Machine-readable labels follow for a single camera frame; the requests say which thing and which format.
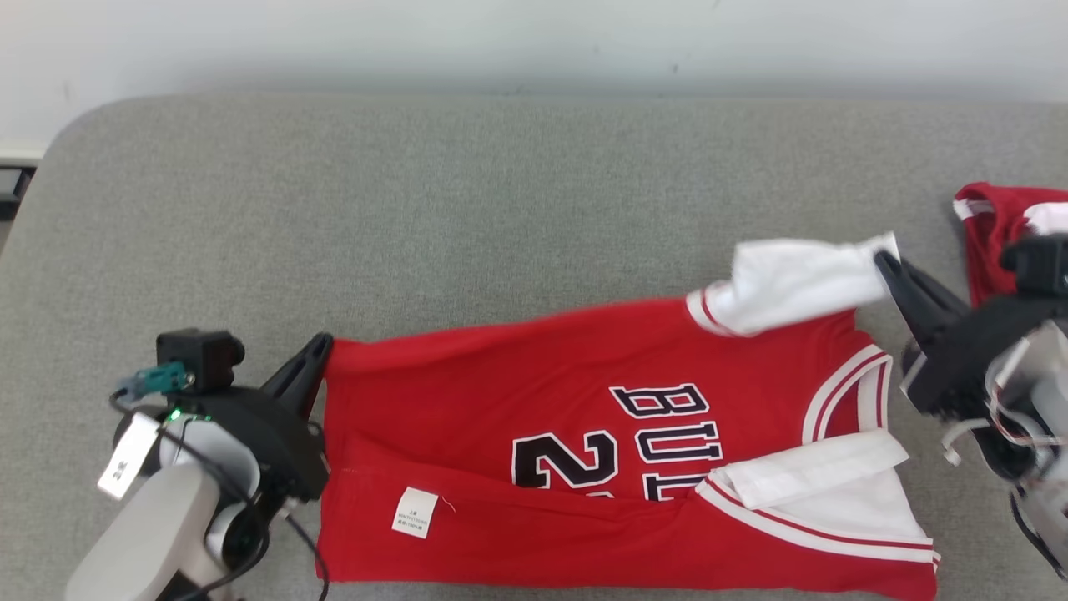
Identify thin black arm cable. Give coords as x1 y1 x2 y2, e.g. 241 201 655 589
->
284 509 330 601
108 388 272 601
1010 491 1068 581

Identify red shorts white trim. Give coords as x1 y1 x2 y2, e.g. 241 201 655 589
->
954 182 1068 308

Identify teal left camera connector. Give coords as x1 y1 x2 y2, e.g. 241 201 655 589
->
117 361 194 397

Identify white paper tag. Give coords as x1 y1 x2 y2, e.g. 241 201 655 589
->
98 412 161 500

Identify dark object beside sofa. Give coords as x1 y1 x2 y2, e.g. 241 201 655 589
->
0 165 38 222

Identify red basketball jersey white sleeves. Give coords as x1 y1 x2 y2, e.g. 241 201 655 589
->
315 234 942 601

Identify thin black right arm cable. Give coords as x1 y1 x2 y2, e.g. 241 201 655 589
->
1010 491 1068 581

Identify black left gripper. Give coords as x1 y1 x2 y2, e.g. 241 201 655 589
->
163 332 335 503

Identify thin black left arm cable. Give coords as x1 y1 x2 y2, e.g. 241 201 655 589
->
284 509 330 601
108 388 272 601

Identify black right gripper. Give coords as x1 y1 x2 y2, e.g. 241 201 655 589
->
874 249 1068 418

